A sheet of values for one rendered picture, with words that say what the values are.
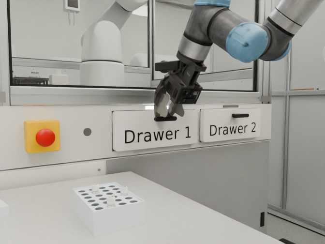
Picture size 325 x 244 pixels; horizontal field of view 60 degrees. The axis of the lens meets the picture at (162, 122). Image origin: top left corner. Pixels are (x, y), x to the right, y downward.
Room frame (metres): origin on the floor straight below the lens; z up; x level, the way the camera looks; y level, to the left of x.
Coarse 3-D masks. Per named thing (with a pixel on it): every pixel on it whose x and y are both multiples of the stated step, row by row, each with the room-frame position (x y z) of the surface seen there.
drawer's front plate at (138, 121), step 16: (128, 112) 0.78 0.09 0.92; (144, 112) 0.81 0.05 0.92; (192, 112) 0.90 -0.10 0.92; (128, 128) 0.78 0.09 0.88; (144, 128) 0.81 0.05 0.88; (160, 128) 0.84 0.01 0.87; (176, 128) 0.87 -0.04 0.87; (192, 128) 0.90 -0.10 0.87; (128, 144) 0.78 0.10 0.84; (144, 144) 0.81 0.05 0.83; (160, 144) 0.84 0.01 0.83; (176, 144) 0.87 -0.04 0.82
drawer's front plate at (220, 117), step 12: (240, 108) 1.03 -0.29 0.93; (252, 108) 1.06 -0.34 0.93; (204, 120) 0.93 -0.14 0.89; (216, 120) 0.96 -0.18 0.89; (228, 120) 0.99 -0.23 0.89; (240, 120) 1.03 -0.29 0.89; (252, 120) 1.06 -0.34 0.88; (204, 132) 0.93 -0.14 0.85; (228, 132) 0.99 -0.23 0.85; (252, 132) 1.06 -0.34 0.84
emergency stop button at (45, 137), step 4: (40, 132) 0.61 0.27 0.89; (44, 132) 0.61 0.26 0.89; (48, 132) 0.62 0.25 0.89; (52, 132) 0.62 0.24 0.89; (36, 136) 0.61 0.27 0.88; (40, 136) 0.61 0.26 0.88; (44, 136) 0.61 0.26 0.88; (48, 136) 0.61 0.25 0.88; (52, 136) 0.62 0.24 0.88; (36, 140) 0.61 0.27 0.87; (40, 140) 0.61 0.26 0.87; (44, 140) 0.61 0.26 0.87; (48, 140) 0.61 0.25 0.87; (52, 140) 0.62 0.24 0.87; (40, 144) 0.61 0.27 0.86; (44, 144) 0.61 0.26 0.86; (48, 144) 0.62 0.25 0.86
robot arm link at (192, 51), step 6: (180, 42) 0.69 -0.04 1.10; (186, 42) 0.67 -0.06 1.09; (192, 42) 0.66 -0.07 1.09; (180, 48) 0.69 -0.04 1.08; (186, 48) 0.67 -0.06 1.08; (192, 48) 0.67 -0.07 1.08; (198, 48) 0.67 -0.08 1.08; (204, 48) 0.67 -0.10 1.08; (186, 54) 0.68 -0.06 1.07; (192, 54) 0.67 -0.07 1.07; (198, 54) 0.67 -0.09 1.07; (204, 54) 0.68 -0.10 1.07; (192, 60) 0.69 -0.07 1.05; (198, 60) 0.68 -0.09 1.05
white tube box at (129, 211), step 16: (80, 192) 0.50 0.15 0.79; (112, 192) 0.49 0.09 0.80; (128, 192) 0.49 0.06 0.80; (80, 208) 0.45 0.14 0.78; (96, 208) 0.42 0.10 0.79; (112, 208) 0.41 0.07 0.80; (128, 208) 0.42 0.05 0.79; (144, 208) 0.44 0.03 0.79; (96, 224) 0.40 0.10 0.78; (112, 224) 0.41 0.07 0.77; (128, 224) 0.42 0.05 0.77
